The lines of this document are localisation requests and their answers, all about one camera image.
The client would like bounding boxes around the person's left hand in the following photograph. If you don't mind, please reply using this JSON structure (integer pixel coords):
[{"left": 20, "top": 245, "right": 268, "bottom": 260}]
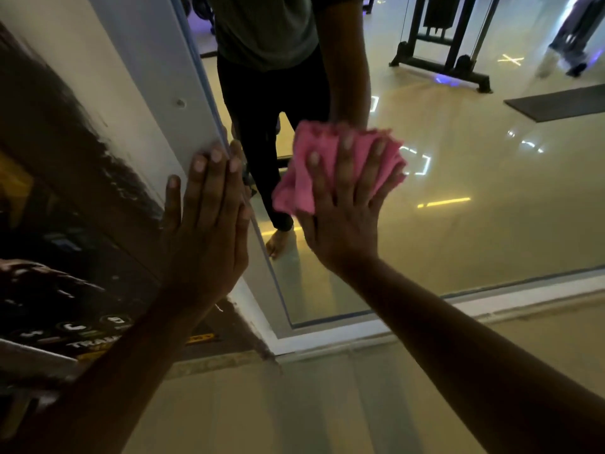
[{"left": 158, "top": 145, "right": 253, "bottom": 315}]

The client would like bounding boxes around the person's right hand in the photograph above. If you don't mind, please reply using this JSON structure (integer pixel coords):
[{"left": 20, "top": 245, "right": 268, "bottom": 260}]
[{"left": 296, "top": 129, "right": 407, "bottom": 279}]

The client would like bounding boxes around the pink cloth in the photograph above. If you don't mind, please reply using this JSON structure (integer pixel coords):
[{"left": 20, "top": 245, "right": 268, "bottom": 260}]
[{"left": 272, "top": 119, "right": 408, "bottom": 217}]

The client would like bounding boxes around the large wall mirror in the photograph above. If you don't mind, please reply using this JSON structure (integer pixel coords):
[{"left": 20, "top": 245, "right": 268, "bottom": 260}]
[{"left": 170, "top": 0, "right": 605, "bottom": 329}]

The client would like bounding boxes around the person's left forearm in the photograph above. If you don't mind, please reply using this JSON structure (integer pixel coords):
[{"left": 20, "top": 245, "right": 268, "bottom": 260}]
[{"left": 7, "top": 297, "right": 209, "bottom": 454}]

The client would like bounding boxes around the person's right forearm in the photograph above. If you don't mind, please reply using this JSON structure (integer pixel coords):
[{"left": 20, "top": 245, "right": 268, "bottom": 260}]
[{"left": 340, "top": 257, "right": 605, "bottom": 454}]

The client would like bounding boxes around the grey metal bar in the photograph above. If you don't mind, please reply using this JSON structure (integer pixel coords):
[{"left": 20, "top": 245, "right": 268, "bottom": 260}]
[{"left": 0, "top": 337, "right": 79, "bottom": 381}]

